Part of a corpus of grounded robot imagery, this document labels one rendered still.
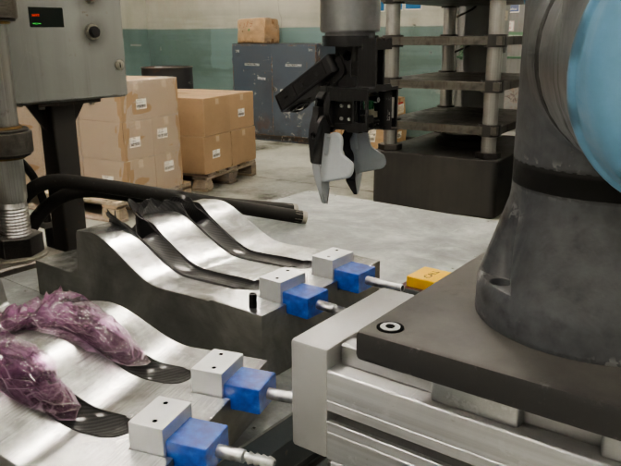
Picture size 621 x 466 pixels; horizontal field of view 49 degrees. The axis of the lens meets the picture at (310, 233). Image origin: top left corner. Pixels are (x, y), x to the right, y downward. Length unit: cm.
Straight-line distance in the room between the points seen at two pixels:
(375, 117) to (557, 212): 51
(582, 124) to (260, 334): 62
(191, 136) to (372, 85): 474
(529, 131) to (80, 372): 53
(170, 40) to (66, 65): 821
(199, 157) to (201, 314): 467
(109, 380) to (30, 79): 95
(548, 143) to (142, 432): 42
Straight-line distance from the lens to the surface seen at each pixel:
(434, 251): 136
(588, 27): 25
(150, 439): 64
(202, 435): 64
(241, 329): 85
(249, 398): 71
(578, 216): 40
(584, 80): 25
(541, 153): 41
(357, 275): 91
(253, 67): 826
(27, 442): 69
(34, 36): 161
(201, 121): 548
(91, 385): 76
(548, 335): 40
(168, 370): 80
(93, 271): 107
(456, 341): 41
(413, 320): 43
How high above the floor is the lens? 121
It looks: 16 degrees down
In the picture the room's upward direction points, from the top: straight up
